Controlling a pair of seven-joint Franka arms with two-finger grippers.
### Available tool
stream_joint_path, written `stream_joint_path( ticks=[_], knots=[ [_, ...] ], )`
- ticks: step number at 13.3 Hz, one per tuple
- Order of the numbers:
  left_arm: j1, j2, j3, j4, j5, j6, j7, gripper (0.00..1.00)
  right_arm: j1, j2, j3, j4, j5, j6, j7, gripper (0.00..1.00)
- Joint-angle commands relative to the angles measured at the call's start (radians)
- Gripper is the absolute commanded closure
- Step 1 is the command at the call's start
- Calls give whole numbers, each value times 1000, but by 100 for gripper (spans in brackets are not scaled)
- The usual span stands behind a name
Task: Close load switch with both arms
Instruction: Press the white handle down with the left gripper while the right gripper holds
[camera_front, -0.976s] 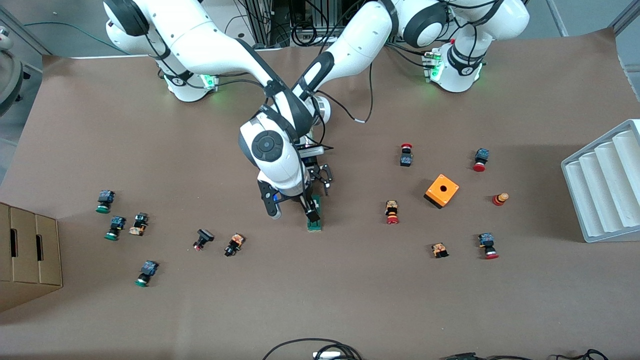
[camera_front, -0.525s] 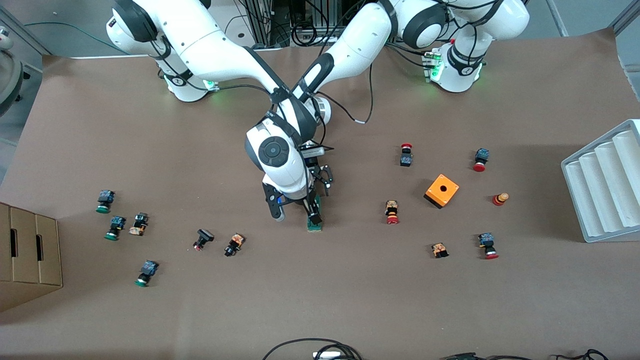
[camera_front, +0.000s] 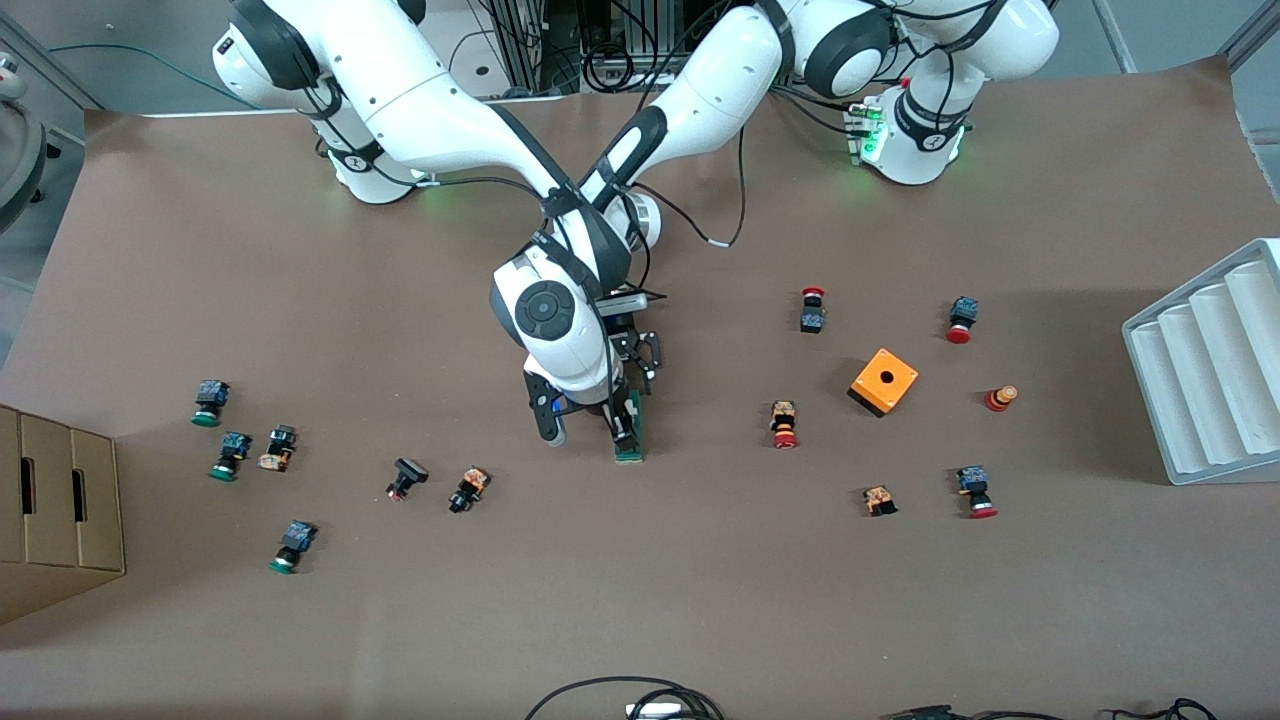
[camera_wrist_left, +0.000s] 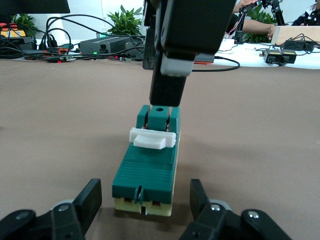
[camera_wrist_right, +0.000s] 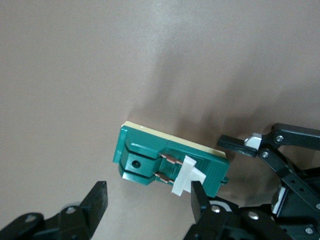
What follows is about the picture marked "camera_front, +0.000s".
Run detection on green load switch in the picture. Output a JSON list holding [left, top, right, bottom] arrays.
[[612, 390, 648, 464]]

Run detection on black square pushbutton red contacts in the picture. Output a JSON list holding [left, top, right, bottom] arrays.
[[384, 456, 431, 503]]

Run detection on black equipment rack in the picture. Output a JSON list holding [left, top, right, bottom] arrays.
[[485, 0, 741, 96]]

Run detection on red mushroom pushbutton blue block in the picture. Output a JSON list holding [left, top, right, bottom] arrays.
[[954, 464, 1000, 521], [944, 295, 981, 346]]

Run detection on green mushroom pushbutton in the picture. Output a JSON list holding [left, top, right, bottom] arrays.
[[207, 431, 254, 483], [267, 519, 320, 576], [191, 379, 233, 429]]

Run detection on brown cardboard box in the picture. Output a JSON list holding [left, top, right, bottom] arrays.
[[0, 404, 128, 627]]

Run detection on white ridged tray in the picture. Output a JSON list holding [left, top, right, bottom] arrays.
[[1120, 238, 1280, 487]]

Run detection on black switch orange contact block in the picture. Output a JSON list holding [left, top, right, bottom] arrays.
[[256, 424, 300, 474], [447, 465, 493, 516]]

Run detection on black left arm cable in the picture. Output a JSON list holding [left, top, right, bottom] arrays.
[[615, 100, 747, 246]]

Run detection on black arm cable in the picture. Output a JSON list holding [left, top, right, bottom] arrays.
[[330, 90, 621, 301], [615, 100, 747, 246]]

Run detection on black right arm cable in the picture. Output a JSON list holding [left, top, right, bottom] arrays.
[[330, 90, 621, 301]]

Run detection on orange button enclosure box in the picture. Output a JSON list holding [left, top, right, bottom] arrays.
[[846, 346, 921, 420]]

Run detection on black looped cable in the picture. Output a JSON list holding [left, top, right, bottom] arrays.
[[525, 677, 726, 720]]

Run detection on black cable with connector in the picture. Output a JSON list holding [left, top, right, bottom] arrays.
[[880, 698, 1221, 720]]

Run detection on green floor cable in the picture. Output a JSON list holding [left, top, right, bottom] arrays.
[[45, 43, 233, 111]]

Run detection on grey frame post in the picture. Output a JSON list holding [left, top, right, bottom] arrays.
[[1218, 8, 1280, 73], [1088, 0, 1138, 74]]

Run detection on grey round pedestal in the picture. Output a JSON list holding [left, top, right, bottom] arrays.
[[0, 50, 49, 236]]

